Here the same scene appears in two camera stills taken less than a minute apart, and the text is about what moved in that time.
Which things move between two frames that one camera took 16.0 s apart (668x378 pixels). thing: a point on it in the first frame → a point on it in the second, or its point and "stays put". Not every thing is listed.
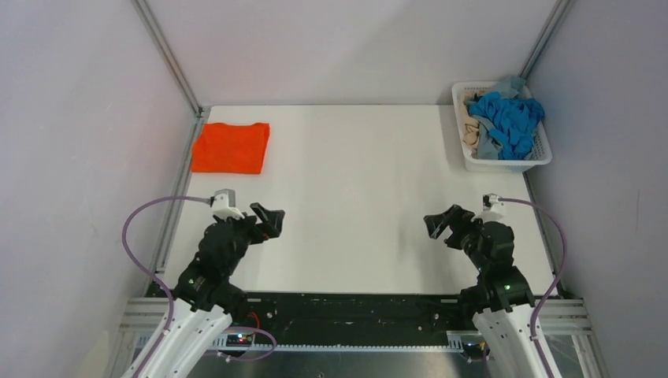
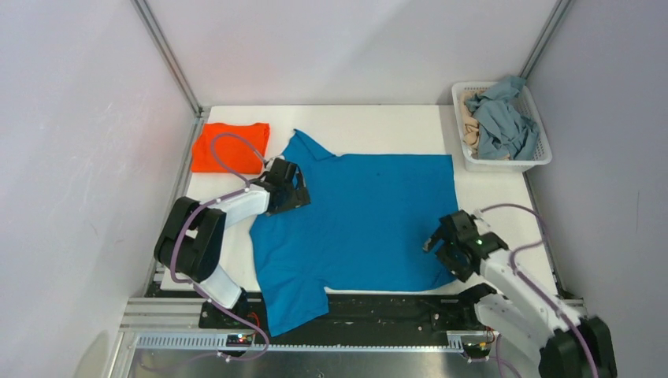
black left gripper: [261, 231] → [298, 197]
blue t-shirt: [513, 122] → [365, 227]
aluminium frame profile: [569, 318] stays put
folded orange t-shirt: [221, 148] stays put
